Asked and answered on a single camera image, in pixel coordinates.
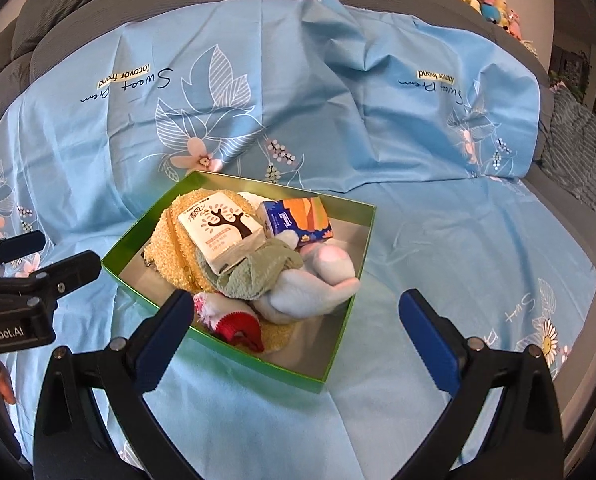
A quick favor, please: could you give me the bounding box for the grey striped cushion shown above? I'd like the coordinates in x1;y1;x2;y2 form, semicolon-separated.
540;87;596;208

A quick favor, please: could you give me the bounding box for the red white sock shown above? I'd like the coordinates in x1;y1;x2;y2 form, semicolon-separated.
193;291;266;353

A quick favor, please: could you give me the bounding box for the blue floral bed sheet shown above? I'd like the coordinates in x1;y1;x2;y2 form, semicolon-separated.
0;0;596;480

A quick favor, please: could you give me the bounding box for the white tree print tissue pack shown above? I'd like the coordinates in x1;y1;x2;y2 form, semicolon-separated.
178;191;266;276

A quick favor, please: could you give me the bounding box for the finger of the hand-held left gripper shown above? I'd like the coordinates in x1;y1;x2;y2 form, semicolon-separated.
30;251;102;308
0;231;46;273

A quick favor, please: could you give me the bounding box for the blue orange tissue pack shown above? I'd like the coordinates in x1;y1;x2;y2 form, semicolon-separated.
255;197;335;247

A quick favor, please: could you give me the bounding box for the grey sofa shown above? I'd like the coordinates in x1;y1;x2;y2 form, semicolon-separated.
0;0;596;411

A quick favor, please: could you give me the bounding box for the person's left hand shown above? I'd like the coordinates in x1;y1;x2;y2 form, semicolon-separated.
0;359;18;407

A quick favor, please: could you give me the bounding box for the green cardboard box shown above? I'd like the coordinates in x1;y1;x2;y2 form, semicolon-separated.
100;170;377;395

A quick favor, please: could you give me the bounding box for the yellow fluffy cloth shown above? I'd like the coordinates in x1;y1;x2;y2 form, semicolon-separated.
143;187;299;356

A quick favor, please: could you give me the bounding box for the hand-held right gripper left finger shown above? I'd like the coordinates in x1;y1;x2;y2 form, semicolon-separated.
33;289;203;480

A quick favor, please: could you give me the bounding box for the light blue pink sock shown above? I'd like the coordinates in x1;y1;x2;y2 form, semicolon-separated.
253;245;361;323

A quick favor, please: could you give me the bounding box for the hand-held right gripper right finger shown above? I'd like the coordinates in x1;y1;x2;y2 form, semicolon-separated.
398;289;564;480

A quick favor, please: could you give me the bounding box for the pile of plush toys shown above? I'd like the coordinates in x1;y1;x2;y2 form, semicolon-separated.
403;0;541;56

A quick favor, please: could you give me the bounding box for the green towel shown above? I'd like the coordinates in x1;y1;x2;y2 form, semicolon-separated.
213;239;305;303

